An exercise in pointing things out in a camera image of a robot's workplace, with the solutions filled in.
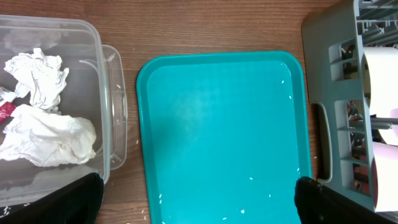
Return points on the white napkin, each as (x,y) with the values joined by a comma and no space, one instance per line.
(38,132)

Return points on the black plastic tray bin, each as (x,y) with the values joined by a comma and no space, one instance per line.
(7,210)

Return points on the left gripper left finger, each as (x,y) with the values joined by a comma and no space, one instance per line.
(77,202)

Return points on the small white bowl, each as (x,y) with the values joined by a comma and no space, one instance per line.
(381,81)

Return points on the clear plastic waste bin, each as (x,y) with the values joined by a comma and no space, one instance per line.
(95,90)

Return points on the grey dishwasher rack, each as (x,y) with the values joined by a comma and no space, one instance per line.
(333,43)

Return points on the red snack wrapper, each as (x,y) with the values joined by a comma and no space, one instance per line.
(7,107)

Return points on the teal plastic tray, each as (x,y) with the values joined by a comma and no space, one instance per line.
(224,137)

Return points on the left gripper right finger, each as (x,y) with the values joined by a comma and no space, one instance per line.
(318,204)

